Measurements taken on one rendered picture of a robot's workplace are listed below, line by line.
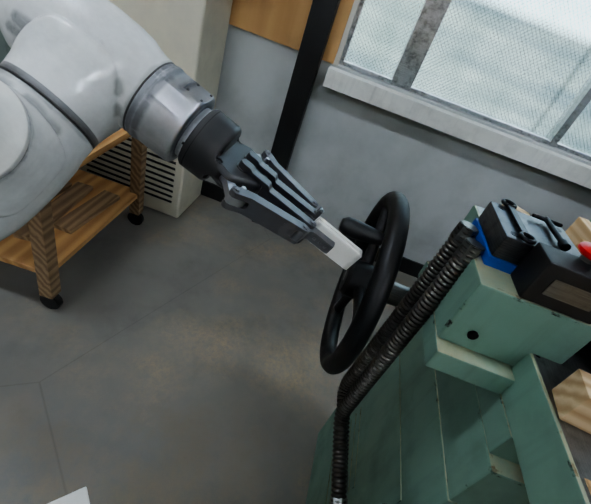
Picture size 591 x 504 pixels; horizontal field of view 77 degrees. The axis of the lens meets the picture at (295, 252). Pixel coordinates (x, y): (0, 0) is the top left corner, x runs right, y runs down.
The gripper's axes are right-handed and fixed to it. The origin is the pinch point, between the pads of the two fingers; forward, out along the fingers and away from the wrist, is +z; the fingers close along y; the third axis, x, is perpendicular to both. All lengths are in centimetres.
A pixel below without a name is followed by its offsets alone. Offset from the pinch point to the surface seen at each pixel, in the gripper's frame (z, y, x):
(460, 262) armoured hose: 11.8, -0.5, -8.8
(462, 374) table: 19.9, -7.3, -1.4
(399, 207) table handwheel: 4.4, 6.2, -6.7
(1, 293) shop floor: -56, 35, 117
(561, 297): 18.4, -5.4, -14.5
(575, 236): 39, 28, -16
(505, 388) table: 24.4, -7.3, -3.5
